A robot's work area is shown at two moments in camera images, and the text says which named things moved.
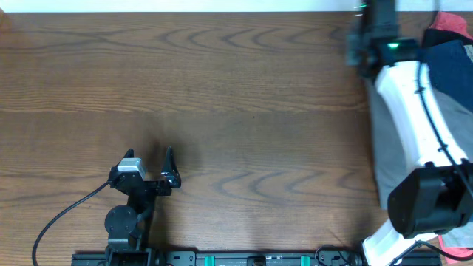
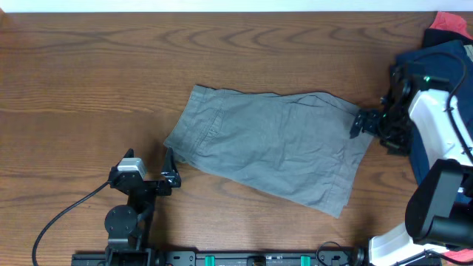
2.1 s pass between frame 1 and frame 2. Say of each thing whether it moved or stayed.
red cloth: stayed
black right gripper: moved
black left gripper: stayed
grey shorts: moved
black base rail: stayed
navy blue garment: stayed
